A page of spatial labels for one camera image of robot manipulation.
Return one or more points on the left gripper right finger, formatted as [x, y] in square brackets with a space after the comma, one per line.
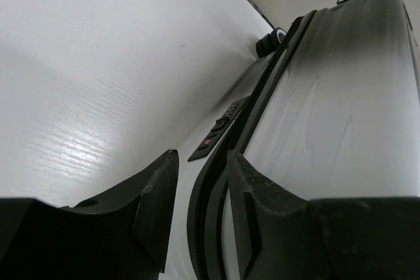
[273, 229]

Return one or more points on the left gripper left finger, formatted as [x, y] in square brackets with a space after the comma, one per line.
[127, 227]

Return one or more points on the black white space-print suitcase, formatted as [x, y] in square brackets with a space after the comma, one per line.
[332, 116]

